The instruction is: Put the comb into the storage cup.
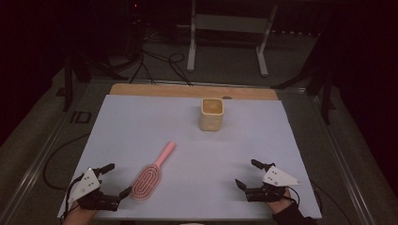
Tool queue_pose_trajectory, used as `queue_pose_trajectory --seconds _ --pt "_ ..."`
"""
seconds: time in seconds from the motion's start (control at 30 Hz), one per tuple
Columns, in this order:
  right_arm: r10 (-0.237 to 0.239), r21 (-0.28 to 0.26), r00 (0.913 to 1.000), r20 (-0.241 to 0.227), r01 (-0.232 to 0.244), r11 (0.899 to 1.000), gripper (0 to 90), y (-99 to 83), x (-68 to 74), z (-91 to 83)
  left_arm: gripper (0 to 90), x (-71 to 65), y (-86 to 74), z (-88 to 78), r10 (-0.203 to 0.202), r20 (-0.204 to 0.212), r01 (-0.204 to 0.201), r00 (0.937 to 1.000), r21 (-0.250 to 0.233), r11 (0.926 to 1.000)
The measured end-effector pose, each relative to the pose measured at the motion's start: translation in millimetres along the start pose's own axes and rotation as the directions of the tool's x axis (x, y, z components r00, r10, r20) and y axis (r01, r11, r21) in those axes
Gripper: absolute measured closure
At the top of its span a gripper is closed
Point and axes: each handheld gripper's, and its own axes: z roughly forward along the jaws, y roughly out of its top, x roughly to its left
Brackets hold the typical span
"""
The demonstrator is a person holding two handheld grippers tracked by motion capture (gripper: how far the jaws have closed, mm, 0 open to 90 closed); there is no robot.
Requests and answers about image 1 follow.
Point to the pink hairbrush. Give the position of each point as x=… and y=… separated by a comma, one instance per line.
x=147, y=181

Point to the person's right hand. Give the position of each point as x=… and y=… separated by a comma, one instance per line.
x=280, y=206

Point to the white metal stand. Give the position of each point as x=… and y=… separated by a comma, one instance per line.
x=231, y=23

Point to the white table cover sheet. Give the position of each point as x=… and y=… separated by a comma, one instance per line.
x=194, y=162

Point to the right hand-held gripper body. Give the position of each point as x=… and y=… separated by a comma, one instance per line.
x=275, y=178

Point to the person's left hand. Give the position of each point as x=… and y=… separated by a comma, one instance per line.
x=78, y=216

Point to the metal floor rail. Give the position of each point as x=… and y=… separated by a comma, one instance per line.
x=40, y=162
x=344, y=162

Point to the black tripod stand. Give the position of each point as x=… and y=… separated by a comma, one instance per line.
x=69, y=84
x=325, y=93

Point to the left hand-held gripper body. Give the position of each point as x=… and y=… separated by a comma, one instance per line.
x=86, y=185

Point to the beige square cup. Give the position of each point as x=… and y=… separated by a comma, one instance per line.
x=211, y=120

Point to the wooden table board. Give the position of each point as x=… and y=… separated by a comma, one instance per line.
x=175, y=91

